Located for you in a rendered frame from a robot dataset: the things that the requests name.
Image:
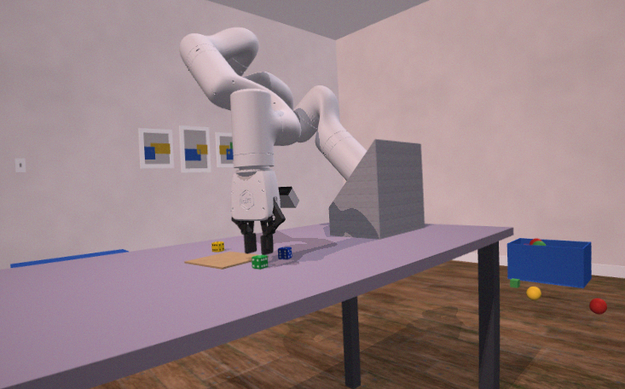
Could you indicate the blue die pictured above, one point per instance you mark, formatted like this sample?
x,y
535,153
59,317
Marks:
x,y
284,253

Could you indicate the green die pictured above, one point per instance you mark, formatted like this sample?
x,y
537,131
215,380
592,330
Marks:
x,y
260,262

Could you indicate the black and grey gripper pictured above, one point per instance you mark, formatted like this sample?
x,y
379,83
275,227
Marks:
x,y
254,196

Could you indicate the tan mat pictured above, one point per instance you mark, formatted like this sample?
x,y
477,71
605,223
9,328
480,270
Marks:
x,y
223,260

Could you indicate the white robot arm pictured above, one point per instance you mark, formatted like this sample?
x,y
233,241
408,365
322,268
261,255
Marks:
x,y
262,119

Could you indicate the yellow die with black pips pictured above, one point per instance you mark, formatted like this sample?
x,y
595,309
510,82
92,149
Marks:
x,y
217,246

